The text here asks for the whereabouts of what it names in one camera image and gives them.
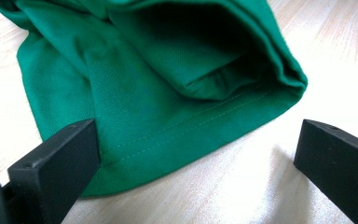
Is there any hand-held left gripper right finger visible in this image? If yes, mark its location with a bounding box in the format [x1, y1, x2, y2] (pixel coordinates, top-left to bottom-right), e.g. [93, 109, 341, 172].
[293, 119, 358, 224]

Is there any green t-shirt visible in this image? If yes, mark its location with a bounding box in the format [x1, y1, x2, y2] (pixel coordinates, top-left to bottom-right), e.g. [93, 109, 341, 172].
[0, 0, 309, 198]

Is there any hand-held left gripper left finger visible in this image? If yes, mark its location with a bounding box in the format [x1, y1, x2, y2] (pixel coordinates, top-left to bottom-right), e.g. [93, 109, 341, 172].
[7, 118, 102, 224]

